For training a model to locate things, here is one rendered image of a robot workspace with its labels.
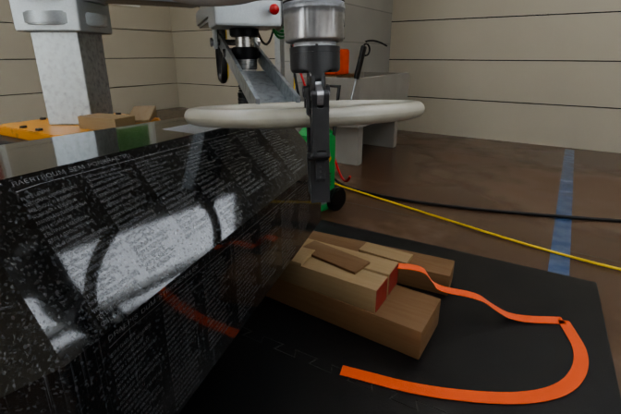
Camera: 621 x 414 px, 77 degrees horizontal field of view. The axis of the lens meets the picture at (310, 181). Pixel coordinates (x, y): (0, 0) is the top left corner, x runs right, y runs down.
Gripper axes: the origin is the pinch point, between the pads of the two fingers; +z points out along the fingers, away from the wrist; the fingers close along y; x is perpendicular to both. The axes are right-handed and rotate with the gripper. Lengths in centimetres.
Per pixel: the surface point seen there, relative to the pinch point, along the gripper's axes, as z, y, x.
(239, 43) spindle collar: -27, 82, 18
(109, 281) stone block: 19.6, 7.1, 38.7
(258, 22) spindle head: -33, 75, 11
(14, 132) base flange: 2, 107, 114
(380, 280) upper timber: 61, 73, -30
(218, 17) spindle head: -35, 72, 23
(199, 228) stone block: 18.1, 27.6, 26.1
